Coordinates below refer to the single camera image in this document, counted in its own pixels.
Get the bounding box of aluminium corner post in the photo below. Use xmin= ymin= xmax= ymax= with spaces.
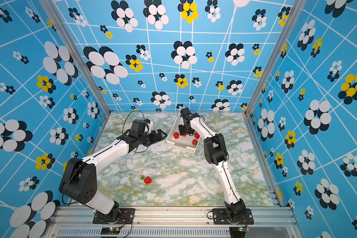
xmin=246 ymin=0 xmax=307 ymax=118
xmin=40 ymin=1 xmax=111 ymax=117

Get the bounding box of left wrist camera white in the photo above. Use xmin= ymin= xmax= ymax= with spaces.
xmin=144 ymin=119 xmax=153 ymax=133

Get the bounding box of clear plastic clamshell container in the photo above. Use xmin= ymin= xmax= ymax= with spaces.
xmin=130 ymin=166 xmax=160 ymax=189

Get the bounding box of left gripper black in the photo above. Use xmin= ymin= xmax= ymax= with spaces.
xmin=139 ymin=128 xmax=168 ymax=146

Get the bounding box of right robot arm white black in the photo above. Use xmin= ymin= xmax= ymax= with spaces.
xmin=178 ymin=108 xmax=248 ymax=224

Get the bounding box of green circuit board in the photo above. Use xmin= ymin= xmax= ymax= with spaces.
xmin=101 ymin=227 xmax=120 ymax=235
xmin=229 ymin=227 xmax=250 ymax=238

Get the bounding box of green circuit board right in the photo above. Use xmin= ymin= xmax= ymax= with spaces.
xmin=229 ymin=227 xmax=250 ymax=238

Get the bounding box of left aluminium corner post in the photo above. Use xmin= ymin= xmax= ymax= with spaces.
xmin=40 ymin=1 xmax=111 ymax=117

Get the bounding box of aluminium front rail frame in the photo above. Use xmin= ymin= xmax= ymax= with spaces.
xmin=45 ymin=206 xmax=303 ymax=238

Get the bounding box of right aluminium corner post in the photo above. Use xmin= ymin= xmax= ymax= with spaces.
xmin=246 ymin=0 xmax=307 ymax=118

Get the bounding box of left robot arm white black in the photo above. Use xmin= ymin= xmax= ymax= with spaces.
xmin=59 ymin=119 xmax=167 ymax=223

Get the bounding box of green circuit board left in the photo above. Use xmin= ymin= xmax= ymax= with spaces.
xmin=101 ymin=227 xmax=120 ymax=235

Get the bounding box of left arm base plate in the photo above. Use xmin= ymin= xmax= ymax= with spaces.
xmin=92 ymin=208 xmax=136 ymax=225

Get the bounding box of white perforated plastic basket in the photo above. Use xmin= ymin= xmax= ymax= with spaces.
xmin=166 ymin=115 xmax=202 ymax=154

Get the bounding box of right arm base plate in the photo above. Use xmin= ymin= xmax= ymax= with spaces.
xmin=211 ymin=208 xmax=254 ymax=226

